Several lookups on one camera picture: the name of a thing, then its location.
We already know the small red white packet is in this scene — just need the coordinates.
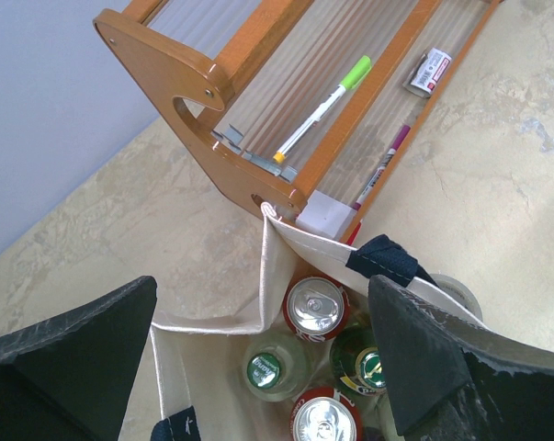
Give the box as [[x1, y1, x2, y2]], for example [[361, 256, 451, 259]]
[[402, 48, 453, 98]]

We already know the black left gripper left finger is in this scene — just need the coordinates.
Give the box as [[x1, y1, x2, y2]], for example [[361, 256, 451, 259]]
[[0, 276, 157, 440]]

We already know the beige canvas tote bag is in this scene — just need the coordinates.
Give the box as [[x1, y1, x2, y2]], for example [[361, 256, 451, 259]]
[[119, 201, 489, 441]]

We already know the red cola can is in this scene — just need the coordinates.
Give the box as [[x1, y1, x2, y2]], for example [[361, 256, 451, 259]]
[[282, 276, 350, 343], [289, 386, 363, 441]]

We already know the green and white pen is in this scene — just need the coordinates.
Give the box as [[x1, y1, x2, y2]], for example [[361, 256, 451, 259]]
[[272, 55, 371, 164]]

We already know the orange wooden shelf rack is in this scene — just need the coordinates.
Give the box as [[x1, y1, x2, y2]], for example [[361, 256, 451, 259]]
[[94, 1, 498, 243]]

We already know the white card on shelf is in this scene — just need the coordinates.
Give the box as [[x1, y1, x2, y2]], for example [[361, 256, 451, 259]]
[[295, 190, 356, 241]]

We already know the clear glass bottle green cap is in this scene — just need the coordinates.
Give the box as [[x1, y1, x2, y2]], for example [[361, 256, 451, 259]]
[[242, 331, 314, 402]]

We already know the clear tape roll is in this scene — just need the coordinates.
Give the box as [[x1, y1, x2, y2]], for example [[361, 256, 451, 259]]
[[431, 274, 482, 320]]

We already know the magenta marker pen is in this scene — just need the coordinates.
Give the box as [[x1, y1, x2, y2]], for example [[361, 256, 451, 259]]
[[352, 124, 411, 210]]

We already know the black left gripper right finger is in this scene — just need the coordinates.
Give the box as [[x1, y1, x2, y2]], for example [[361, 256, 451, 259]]
[[368, 276, 554, 440]]

